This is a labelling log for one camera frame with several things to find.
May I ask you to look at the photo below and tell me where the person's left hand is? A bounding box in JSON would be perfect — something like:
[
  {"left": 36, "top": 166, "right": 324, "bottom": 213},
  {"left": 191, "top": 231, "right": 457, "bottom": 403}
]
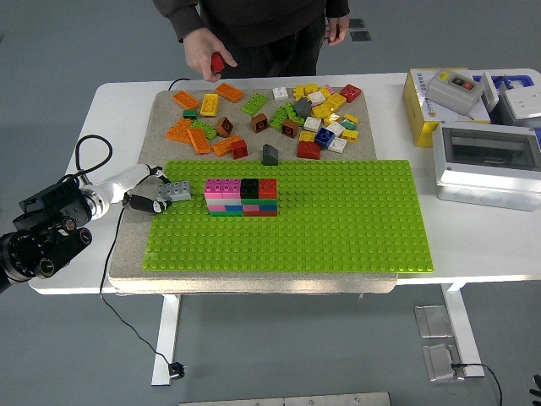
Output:
[{"left": 325, "top": 14, "right": 351, "bottom": 47}]

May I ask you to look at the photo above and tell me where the person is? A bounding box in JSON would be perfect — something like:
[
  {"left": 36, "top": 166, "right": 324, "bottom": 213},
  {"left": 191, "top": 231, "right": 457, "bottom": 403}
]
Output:
[{"left": 151, "top": 0, "right": 352, "bottom": 84}]

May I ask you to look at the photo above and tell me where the pink square brick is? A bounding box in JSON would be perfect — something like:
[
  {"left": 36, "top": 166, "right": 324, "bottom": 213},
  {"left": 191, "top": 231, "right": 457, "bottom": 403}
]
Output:
[
  {"left": 204, "top": 177, "right": 224, "bottom": 200},
  {"left": 221, "top": 177, "right": 243, "bottom": 200}
]

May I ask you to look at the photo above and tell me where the white table leg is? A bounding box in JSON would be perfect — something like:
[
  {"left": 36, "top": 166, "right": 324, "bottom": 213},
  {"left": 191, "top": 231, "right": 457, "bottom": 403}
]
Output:
[
  {"left": 150, "top": 294, "right": 182, "bottom": 387},
  {"left": 439, "top": 282, "right": 486, "bottom": 379}
]

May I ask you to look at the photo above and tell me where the long metal floor plate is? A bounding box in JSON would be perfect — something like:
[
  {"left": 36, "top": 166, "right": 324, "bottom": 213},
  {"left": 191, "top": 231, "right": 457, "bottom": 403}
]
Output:
[{"left": 178, "top": 391, "right": 393, "bottom": 406}]

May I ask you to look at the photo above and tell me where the grey-brown mat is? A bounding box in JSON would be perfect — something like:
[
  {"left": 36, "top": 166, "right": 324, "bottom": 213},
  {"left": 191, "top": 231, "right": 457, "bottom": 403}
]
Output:
[{"left": 107, "top": 87, "right": 398, "bottom": 295}]

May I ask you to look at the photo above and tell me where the lime green long brick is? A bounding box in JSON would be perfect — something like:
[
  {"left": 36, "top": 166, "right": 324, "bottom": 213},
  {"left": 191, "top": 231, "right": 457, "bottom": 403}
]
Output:
[
  {"left": 283, "top": 101, "right": 306, "bottom": 127},
  {"left": 189, "top": 118, "right": 218, "bottom": 140},
  {"left": 268, "top": 105, "right": 290, "bottom": 131},
  {"left": 241, "top": 92, "right": 270, "bottom": 117}
]

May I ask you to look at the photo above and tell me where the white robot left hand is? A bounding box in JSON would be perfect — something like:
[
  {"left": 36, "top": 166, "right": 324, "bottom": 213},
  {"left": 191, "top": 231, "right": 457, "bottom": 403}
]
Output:
[{"left": 101, "top": 163, "right": 172, "bottom": 217}]

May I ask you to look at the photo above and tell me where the black cable with connector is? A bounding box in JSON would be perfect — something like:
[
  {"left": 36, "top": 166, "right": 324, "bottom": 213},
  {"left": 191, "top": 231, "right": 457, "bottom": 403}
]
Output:
[{"left": 450, "top": 361, "right": 504, "bottom": 406}]

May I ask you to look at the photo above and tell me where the person's right hand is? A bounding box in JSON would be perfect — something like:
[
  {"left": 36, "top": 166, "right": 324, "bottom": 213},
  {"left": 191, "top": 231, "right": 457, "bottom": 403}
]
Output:
[{"left": 182, "top": 27, "right": 238, "bottom": 84}]

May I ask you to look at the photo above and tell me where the dark grey slope brick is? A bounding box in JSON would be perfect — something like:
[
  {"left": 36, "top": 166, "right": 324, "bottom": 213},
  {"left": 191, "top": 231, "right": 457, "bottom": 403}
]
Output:
[
  {"left": 293, "top": 96, "right": 314, "bottom": 119},
  {"left": 261, "top": 143, "right": 281, "bottom": 167}
]

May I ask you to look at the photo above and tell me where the small white plastic part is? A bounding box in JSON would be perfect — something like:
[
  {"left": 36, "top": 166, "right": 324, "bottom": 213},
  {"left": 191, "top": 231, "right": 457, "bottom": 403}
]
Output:
[{"left": 481, "top": 70, "right": 500, "bottom": 112}]

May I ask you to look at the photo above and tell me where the blue plastic bin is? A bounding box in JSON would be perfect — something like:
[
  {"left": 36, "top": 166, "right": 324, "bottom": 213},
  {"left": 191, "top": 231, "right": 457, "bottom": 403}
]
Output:
[{"left": 472, "top": 74, "right": 536, "bottom": 92}]

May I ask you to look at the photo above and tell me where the orange long brick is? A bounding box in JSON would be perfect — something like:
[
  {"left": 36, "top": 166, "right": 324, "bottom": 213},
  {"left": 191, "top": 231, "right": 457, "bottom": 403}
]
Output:
[
  {"left": 211, "top": 134, "right": 242, "bottom": 158},
  {"left": 165, "top": 117, "right": 194, "bottom": 145},
  {"left": 215, "top": 82, "right": 245, "bottom": 104},
  {"left": 187, "top": 127, "right": 213, "bottom": 155},
  {"left": 172, "top": 90, "right": 201, "bottom": 111}
]

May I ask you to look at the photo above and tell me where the grey push-button switch box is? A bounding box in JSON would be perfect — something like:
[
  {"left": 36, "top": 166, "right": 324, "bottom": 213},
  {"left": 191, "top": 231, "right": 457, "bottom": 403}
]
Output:
[{"left": 424, "top": 69, "right": 485, "bottom": 117}]

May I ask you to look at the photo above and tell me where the black square brick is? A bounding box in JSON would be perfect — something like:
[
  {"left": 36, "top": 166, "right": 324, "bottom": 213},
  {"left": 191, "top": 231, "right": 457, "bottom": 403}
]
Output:
[{"left": 240, "top": 177, "right": 260, "bottom": 199}]

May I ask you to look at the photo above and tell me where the black plug with cord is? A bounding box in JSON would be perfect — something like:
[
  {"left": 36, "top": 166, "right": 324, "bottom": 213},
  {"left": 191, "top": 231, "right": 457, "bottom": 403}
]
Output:
[{"left": 99, "top": 206, "right": 189, "bottom": 381}]

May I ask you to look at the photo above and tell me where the blue square brick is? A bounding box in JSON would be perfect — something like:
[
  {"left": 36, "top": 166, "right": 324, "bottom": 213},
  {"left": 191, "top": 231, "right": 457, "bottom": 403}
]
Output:
[{"left": 314, "top": 127, "right": 336, "bottom": 150}]

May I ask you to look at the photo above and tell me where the white enclosure with clear cover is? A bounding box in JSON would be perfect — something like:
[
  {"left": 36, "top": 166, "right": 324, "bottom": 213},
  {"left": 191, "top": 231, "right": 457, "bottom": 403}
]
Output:
[{"left": 431, "top": 121, "right": 541, "bottom": 212}]

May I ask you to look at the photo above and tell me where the green studded baseplate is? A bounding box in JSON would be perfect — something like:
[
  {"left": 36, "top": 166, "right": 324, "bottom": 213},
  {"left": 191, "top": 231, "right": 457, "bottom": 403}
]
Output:
[{"left": 141, "top": 159, "right": 435, "bottom": 275}]

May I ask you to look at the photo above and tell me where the yellow long brick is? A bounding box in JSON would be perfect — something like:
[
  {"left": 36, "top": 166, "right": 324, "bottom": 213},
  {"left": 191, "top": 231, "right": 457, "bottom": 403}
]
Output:
[{"left": 199, "top": 93, "right": 221, "bottom": 118}]

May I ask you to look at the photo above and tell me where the grey long brick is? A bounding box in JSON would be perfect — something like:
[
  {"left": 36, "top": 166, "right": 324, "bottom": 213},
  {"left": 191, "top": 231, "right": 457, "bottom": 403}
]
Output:
[{"left": 156, "top": 180, "right": 192, "bottom": 202}]

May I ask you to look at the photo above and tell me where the white wall socket panel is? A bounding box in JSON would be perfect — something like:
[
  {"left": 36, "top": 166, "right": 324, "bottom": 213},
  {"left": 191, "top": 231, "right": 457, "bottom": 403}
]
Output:
[{"left": 492, "top": 86, "right": 541, "bottom": 128}]

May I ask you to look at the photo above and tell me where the yellow cardboard box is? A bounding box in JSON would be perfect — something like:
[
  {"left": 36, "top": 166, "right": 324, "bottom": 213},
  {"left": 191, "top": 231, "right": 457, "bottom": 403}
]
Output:
[{"left": 402, "top": 67, "right": 491, "bottom": 148}]

